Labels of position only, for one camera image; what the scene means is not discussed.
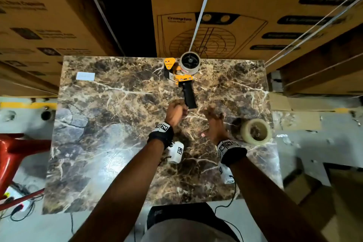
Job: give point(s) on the person's right hand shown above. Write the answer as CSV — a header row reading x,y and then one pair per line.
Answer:
x,y
215,131

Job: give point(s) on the small round cup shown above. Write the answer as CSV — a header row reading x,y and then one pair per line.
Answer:
x,y
46,115

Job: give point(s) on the black label appliance carton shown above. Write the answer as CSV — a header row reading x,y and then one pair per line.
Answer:
x,y
42,23

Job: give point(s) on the printed appliance carton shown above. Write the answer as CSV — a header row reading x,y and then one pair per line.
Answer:
x,y
28,80

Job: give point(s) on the white tape core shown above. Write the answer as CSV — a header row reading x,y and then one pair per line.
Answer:
x,y
187,71

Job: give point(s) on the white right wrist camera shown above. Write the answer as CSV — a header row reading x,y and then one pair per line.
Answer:
x,y
226,175

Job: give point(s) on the person's left forearm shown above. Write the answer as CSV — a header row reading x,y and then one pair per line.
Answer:
x,y
127,193

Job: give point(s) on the fan print appliance carton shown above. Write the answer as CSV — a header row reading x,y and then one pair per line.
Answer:
x,y
249,0

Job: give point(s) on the person's right forearm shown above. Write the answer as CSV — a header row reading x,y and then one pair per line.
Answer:
x,y
269,199

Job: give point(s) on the person's grey shirt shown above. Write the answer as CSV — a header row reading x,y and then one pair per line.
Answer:
x,y
187,232

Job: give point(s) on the person's black trousers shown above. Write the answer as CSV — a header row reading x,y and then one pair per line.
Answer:
x,y
175,210

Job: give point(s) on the yellow black tape dispenser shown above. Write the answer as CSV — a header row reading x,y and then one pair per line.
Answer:
x,y
188,94

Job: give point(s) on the white rectangular sticker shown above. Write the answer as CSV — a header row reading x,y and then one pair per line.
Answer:
x,y
85,76

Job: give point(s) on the person's left hand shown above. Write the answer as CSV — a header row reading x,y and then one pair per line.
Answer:
x,y
174,114

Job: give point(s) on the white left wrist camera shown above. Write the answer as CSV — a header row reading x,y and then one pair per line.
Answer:
x,y
175,152

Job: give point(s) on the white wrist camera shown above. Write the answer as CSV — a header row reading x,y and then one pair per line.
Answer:
x,y
175,152
226,175

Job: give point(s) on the clear tape roll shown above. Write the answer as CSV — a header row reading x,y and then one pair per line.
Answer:
x,y
246,134

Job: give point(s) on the white power strip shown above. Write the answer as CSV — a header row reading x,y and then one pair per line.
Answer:
x,y
14,193

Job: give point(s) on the flat cardboard sheet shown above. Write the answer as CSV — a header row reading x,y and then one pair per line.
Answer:
x,y
295,114

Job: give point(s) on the black left wristband with markers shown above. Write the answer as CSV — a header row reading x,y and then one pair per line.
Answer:
x,y
160,134

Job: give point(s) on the red plastic chair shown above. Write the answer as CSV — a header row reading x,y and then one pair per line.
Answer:
x,y
11,151

